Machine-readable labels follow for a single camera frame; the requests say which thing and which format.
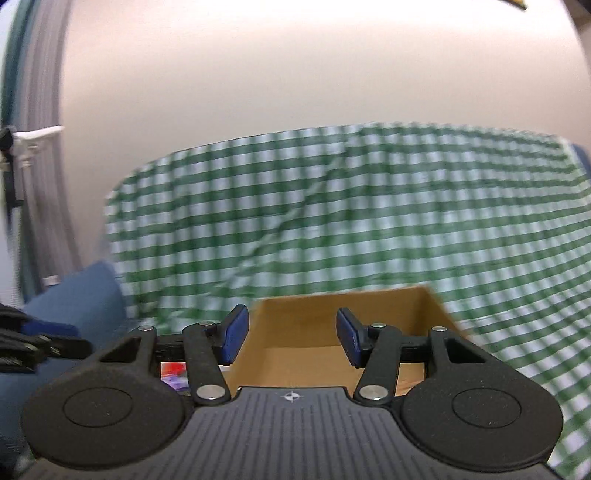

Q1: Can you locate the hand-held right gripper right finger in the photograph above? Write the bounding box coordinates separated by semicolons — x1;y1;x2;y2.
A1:
336;307;502;408

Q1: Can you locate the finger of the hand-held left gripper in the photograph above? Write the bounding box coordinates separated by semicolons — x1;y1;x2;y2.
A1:
22;335;92;362

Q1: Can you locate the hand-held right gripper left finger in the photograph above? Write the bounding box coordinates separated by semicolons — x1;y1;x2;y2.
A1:
90;304;250;408

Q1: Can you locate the brown cardboard box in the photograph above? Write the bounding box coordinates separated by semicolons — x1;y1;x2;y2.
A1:
224;285;472;398

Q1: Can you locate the red purple snack packet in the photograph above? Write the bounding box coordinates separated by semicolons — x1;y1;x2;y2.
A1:
160;362;191;396

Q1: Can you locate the green white checkered tablecloth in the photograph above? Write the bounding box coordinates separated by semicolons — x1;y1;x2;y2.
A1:
104;122;591;480

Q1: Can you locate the grey curtain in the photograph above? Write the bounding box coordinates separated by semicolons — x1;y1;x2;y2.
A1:
0;0;81;298

